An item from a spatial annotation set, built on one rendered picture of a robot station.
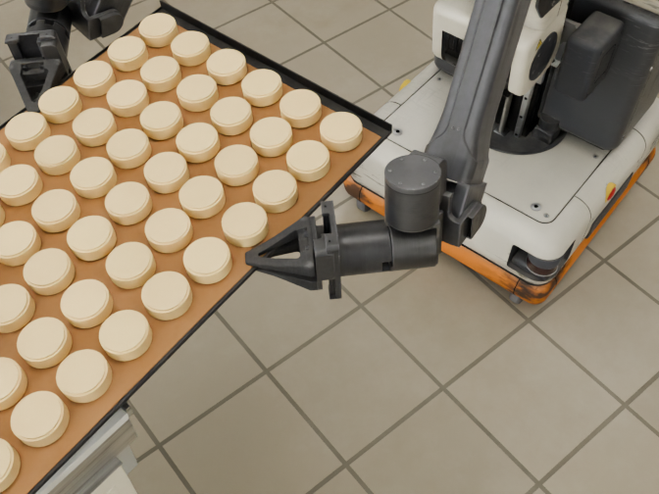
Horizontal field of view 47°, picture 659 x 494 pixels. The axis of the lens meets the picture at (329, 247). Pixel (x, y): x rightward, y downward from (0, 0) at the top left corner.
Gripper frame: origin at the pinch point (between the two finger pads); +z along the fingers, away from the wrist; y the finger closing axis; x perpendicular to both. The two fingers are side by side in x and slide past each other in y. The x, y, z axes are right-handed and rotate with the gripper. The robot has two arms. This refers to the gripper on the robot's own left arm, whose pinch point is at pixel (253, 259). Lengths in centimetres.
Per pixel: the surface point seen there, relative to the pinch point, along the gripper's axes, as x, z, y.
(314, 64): 149, -15, 106
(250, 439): 19, 11, 99
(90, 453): -16.7, 18.5, 7.6
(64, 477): -19.0, 20.9, 7.4
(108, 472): -17.2, 18.0, 12.6
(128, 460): -11.7, 18.8, 23.9
